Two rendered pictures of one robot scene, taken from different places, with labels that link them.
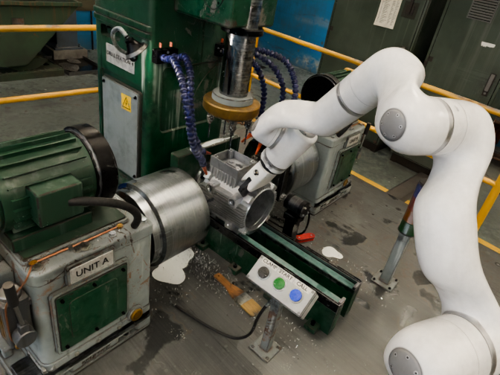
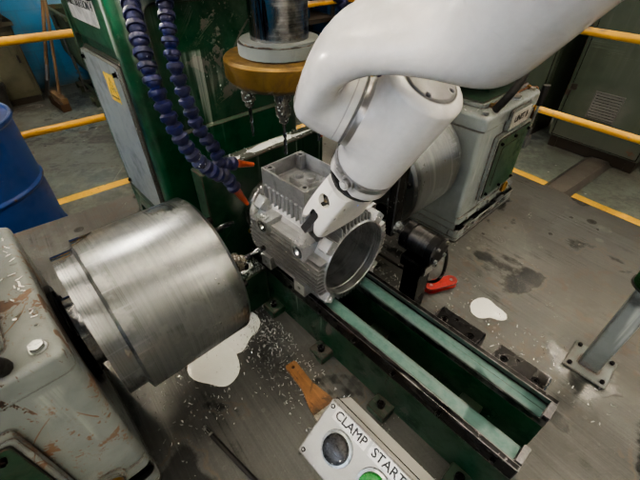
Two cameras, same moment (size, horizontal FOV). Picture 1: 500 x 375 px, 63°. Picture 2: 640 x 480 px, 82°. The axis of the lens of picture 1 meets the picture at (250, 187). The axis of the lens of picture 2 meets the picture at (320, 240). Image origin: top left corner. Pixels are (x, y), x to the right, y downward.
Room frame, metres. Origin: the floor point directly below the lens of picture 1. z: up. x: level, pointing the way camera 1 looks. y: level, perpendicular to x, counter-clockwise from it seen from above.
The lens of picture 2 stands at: (0.61, -0.09, 1.49)
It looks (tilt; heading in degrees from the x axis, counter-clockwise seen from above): 40 degrees down; 12
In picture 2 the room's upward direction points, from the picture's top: straight up
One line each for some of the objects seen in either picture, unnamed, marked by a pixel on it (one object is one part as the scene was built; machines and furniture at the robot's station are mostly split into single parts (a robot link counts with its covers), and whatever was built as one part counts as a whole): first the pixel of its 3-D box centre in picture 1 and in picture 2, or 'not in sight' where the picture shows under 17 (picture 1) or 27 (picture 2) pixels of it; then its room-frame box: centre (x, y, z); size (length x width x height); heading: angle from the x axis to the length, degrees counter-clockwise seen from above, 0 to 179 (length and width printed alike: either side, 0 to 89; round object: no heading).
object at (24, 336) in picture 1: (19, 305); not in sight; (0.54, 0.41, 1.07); 0.08 x 0.07 x 0.20; 55
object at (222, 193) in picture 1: (237, 196); (317, 234); (1.17, 0.04, 1.02); 0.20 x 0.19 x 0.19; 56
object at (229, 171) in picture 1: (232, 168); (303, 186); (1.19, 0.07, 1.11); 0.12 x 0.11 x 0.07; 56
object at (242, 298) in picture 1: (236, 293); (319, 402); (0.94, -0.02, 0.80); 0.21 x 0.05 x 0.01; 49
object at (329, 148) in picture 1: (316, 155); (455, 148); (1.69, -0.27, 0.99); 0.35 x 0.31 x 0.37; 145
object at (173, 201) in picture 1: (144, 222); (127, 307); (0.91, 0.28, 1.04); 0.37 x 0.25 x 0.25; 145
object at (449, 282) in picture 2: (304, 237); (440, 284); (1.29, -0.25, 0.81); 0.09 x 0.03 x 0.02; 121
